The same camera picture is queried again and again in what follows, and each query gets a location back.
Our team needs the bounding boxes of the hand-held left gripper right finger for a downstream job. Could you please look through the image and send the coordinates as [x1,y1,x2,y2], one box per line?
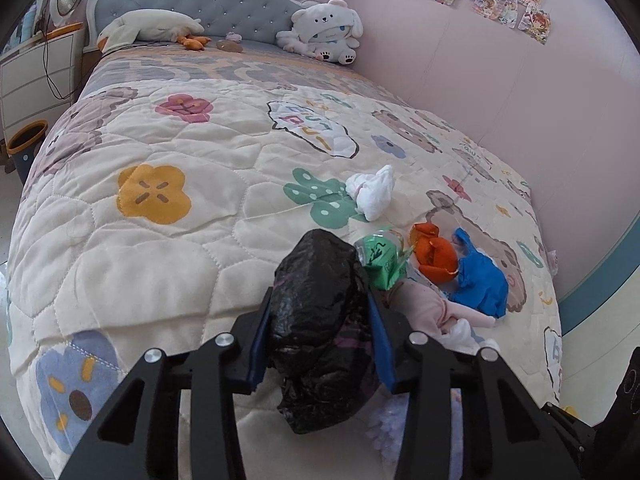
[367,287,586,480]

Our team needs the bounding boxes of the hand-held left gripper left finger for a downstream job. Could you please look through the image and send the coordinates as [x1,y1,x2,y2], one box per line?
[59,287,275,480]

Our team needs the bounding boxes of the pink cloth bundle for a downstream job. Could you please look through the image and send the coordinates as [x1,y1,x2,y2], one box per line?
[385,280,496,346]

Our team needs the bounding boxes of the black plastic bag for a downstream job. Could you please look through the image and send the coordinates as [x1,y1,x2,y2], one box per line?
[270,229,383,436]

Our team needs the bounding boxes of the green plastic wrapper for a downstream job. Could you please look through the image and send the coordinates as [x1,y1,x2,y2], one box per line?
[354,229,416,292]

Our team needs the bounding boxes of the blue cloth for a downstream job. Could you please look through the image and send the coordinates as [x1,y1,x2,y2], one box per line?
[447,227,510,318]

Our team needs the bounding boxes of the white crumpled cloth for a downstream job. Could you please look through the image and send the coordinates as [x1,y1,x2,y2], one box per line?
[440,317,501,357]

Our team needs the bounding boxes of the orange peel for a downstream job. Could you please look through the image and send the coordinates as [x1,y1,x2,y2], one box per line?
[410,222,461,285]

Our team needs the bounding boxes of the printed quilted blanket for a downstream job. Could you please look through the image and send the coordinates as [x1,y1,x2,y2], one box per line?
[5,42,563,480]

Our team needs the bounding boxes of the white rolled sock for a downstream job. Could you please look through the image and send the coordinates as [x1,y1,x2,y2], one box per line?
[345,164,397,222]

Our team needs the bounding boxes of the dark bin with orange rim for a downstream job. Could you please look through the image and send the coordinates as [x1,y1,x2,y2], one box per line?
[6,120,48,186]

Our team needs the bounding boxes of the white plush dog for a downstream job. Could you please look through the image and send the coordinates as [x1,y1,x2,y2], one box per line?
[276,0,365,66]

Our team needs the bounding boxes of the white goose plush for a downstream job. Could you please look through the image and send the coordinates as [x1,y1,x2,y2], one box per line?
[96,9,212,53]

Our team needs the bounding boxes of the white dresser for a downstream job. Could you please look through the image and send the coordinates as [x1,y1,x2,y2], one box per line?
[0,25,86,141]

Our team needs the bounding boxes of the grey tufted bed headboard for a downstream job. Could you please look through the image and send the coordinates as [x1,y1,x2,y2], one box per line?
[86,0,306,53]

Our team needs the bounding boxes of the black power cable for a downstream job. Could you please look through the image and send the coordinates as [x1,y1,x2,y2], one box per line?
[42,30,76,101]

